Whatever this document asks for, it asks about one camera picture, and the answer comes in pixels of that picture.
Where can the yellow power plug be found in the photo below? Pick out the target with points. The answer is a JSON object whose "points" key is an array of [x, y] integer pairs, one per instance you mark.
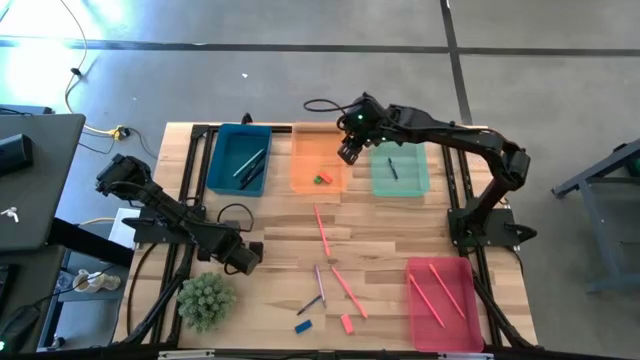
{"points": [[118, 133]]}

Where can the light green pen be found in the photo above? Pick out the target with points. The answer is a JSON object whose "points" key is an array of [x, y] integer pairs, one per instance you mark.
{"points": [[248, 163]]}

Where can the grey metal table frame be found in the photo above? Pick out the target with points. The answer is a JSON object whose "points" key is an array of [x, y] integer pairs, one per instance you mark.
{"points": [[596, 230]]}

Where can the dark blue Madisi crayon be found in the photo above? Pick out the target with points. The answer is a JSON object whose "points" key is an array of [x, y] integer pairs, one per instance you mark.
{"points": [[309, 305]]}

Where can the beige coiled object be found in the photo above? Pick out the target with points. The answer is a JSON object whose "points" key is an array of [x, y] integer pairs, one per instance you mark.
{"points": [[95, 282]]}

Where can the orange-red eraser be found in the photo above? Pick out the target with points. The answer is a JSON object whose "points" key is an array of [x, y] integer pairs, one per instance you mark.
{"points": [[326, 178]]}

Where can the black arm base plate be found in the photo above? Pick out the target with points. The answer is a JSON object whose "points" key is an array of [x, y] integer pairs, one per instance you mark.
{"points": [[505, 225], [145, 236]]}

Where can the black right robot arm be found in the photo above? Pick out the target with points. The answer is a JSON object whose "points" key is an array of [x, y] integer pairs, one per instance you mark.
{"points": [[450, 134]]}

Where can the green eraser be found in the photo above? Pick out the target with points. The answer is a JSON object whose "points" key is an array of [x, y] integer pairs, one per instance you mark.
{"points": [[318, 179]]}

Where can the pink translucent plastic bin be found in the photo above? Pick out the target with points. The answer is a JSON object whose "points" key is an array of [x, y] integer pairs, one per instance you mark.
{"points": [[460, 330]]}

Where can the purple translucent pen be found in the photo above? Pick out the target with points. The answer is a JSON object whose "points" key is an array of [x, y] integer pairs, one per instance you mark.
{"points": [[320, 285]]}

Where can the orange translucent plastic bin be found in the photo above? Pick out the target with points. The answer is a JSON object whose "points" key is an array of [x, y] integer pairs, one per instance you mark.
{"points": [[310, 160]]}

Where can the black aluminium table frame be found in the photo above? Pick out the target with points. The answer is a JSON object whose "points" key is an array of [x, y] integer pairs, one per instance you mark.
{"points": [[282, 129]]}

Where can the blue plastic bin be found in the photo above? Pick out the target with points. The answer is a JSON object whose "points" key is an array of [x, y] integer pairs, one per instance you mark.
{"points": [[225, 170]]}

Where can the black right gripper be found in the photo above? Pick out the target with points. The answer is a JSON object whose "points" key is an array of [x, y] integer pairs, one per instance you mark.
{"points": [[365, 125]]}

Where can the small white object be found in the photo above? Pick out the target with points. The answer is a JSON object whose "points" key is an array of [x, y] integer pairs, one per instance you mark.
{"points": [[10, 214]]}

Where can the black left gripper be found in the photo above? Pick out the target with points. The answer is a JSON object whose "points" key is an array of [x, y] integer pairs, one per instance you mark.
{"points": [[235, 252]]}

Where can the black desk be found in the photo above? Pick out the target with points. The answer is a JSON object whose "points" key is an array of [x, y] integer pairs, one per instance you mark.
{"points": [[45, 190]]}

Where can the white paper sheet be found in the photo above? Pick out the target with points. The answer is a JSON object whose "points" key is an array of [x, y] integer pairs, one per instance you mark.
{"points": [[119, 237]]}

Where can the silver bracket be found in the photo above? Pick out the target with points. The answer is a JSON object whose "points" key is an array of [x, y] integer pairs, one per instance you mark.
{"points": [[185, 354], [465, 356]]}

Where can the black desk beam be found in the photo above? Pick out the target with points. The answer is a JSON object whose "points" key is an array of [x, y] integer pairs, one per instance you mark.
{"points": [[90, 245]]}

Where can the pink eraser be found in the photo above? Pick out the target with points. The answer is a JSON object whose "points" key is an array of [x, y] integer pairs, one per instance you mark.
{"points": [[347, 324]]}

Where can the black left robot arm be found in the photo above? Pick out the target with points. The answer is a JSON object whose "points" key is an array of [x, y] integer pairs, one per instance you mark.
{"points": [[160, 205]]}

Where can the pink pencil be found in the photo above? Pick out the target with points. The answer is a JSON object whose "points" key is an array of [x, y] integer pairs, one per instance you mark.
{"points": [[349, 292], [447, 291], [426, 301], [322, 231]]}

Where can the green artificial plant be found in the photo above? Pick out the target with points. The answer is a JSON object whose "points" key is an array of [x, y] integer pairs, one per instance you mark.
{"points": [[205, 302]]}

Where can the blue eraser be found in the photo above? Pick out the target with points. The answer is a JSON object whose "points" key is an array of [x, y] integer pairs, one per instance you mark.
{"points": [[303, 327]]}

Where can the black box device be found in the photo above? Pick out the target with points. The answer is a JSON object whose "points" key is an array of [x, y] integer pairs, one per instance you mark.
{"points": [[15, 155]]}

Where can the teal translucent plastic bin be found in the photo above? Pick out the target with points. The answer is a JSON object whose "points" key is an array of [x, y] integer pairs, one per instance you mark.
{"points": [[410, 175]]}

